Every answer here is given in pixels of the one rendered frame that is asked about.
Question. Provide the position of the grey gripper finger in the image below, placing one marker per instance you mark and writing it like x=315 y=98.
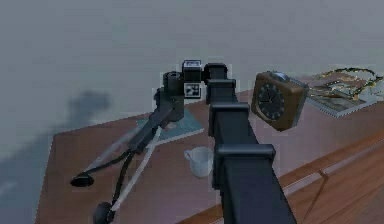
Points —
x=100 y=166

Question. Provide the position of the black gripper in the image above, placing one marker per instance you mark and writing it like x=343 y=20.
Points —
x=168 y=106

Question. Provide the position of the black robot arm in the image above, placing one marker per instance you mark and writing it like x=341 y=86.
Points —
x=246 y=166

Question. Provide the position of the teal book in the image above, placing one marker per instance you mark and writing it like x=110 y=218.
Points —
x=186 y=128

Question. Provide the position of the brown wooden desk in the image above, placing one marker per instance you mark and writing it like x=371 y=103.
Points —
x=166 y=186

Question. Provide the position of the white mug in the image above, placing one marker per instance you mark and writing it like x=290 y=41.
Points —
x=201 y=162

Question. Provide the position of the brown square clock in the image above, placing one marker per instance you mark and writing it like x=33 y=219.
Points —
x=276 y=100

